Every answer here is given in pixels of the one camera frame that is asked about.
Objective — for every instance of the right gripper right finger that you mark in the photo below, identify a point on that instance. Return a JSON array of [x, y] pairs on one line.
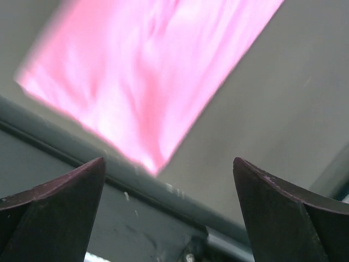
[[285, 222]]

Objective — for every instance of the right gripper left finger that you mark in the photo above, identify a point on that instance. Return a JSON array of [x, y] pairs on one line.
[[53, 221]]

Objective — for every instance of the pink t shirt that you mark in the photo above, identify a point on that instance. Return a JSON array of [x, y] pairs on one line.
[[139, 73]]

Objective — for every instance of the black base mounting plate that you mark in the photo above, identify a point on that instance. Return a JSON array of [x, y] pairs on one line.
[[125, 229]]

